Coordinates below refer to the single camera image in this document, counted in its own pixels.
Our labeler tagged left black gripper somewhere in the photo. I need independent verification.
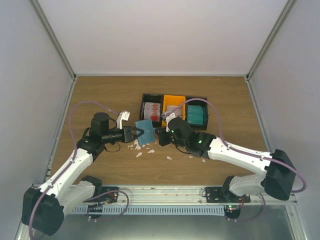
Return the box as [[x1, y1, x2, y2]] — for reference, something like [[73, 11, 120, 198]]
[[102, 125, 144, 144]]

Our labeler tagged blue card holder wallet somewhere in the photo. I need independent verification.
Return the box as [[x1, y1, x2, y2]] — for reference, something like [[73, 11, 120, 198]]
[[135, 119, 156, 146]]

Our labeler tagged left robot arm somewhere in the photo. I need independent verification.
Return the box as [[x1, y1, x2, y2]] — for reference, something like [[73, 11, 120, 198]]
[[21, 111, 145, 239]]

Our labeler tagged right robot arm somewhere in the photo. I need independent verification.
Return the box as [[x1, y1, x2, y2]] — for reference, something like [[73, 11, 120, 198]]
[[155, 117, 297, 203]]

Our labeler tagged red white cards stack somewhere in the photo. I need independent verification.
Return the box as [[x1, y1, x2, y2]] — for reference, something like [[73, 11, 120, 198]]
[[143, 102, 161, 122]]

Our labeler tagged white red cards pile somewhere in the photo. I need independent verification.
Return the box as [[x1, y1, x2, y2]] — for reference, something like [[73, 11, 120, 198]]
[[165, 105, 183, 118]]

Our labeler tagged teal cards stack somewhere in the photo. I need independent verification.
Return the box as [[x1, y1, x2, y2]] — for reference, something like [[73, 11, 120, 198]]
[[187, 105, 204, 125]]

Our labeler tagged left black bin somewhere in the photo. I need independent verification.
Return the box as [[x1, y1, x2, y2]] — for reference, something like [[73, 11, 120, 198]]
[[139, 93, 164, 128]]

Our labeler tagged black bin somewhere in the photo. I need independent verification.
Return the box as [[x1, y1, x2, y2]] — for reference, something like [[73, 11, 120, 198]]
[[139, 93, 164, 128], [184, 100, 209, 131]]

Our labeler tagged yellow bin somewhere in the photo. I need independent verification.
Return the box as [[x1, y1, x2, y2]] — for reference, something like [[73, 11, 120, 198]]
[[162, 94, 186, 120]]

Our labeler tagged right black bin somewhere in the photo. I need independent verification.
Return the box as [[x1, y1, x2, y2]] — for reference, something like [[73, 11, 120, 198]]
[[184, 100, 209, 131]]

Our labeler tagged aluminium front rail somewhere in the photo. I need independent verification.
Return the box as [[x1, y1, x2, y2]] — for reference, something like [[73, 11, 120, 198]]
[[27, 183, 298, 208]]

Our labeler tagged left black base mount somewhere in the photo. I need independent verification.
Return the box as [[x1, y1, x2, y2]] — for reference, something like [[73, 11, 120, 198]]
[[83, 186, 119, 207]]

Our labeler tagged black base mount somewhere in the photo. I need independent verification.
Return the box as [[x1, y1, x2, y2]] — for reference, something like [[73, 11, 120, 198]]
[[201, 186, 251, 204], [83, 186, 119, 207]]

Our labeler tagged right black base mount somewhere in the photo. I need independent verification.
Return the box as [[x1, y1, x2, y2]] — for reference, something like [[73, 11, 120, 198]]
[[201, 186, 251, 204]]

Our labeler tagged grey slotted cable duct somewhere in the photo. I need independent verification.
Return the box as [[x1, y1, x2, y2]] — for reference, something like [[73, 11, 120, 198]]
[[69, 206, 226, 216]]

